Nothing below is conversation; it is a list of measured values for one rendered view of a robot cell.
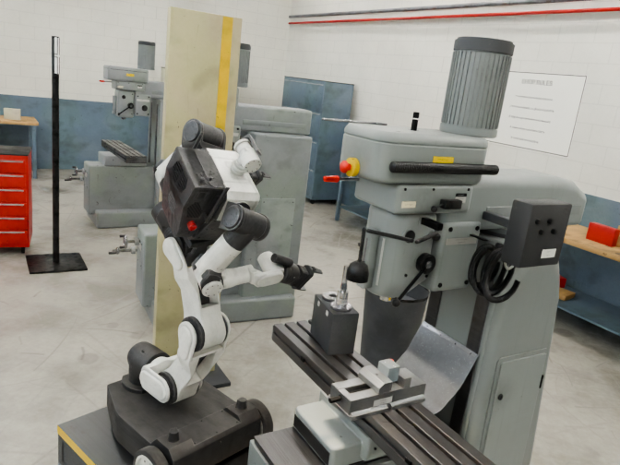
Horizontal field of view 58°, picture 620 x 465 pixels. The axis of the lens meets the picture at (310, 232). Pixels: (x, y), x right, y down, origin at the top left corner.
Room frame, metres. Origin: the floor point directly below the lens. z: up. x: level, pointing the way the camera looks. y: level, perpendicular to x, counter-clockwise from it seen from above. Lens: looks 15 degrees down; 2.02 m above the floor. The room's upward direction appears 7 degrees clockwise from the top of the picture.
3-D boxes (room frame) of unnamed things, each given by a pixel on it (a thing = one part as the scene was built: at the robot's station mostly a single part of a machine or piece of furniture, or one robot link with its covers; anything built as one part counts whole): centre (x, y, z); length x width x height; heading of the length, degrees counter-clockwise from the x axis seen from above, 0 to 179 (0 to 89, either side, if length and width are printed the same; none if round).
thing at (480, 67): (2.03, -0.52, 2.05); 0.20 x 0.20 x 0.32
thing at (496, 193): (2.17, -0.73, 1.66); 0.80 x 0.23 x 0.20; 122
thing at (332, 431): (1.90, -0.30, 0.78); 0.50 x 0.35 x 0.12; 122
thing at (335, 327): (2.24, -0.15, 1.02); 0.22 x 0.12 x 0.20; 21
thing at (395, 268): (1.90, -0.31, 1.47); 0.21 x 0.19 x 0.32; 32
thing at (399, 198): (1.92, -0.34, 1.68); 0.34 x 0.24 x 0.10; 122
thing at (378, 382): (1.81, -0.30, 1.01); 0.12 x 0.06 x 0.04; 33
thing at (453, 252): (2.00, -0.47, 1.47); 0.24 x 0.19 x 0.26; 32
